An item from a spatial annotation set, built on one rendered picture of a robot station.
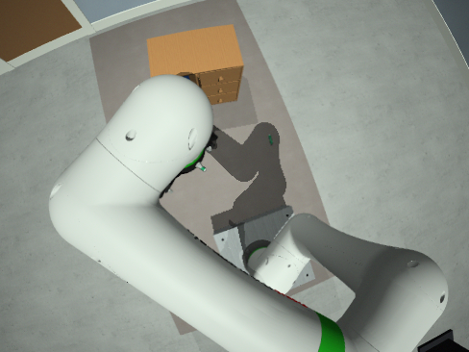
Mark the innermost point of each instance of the small wooden chest of drawers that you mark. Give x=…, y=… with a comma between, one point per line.
x=196, y=51

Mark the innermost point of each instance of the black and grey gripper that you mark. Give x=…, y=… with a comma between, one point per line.
x=209, y=145

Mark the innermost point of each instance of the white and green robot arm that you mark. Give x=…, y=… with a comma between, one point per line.
x=107, y=205

